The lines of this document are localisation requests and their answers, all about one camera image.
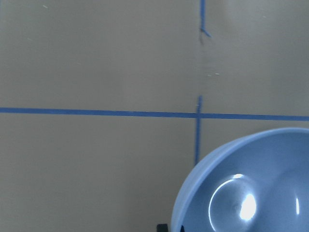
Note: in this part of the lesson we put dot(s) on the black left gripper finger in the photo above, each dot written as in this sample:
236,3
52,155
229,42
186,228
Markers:
162,228

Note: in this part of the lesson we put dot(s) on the upper blue tape piece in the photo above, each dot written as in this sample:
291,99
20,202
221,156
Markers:
202,14

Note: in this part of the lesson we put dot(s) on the lower vertical blue tape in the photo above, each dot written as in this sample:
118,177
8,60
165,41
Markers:
198,129

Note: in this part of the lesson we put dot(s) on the blue plastic bowl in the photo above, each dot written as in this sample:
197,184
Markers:
257,183

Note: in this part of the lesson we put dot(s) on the long horizontal blue tape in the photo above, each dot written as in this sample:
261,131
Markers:
83,112

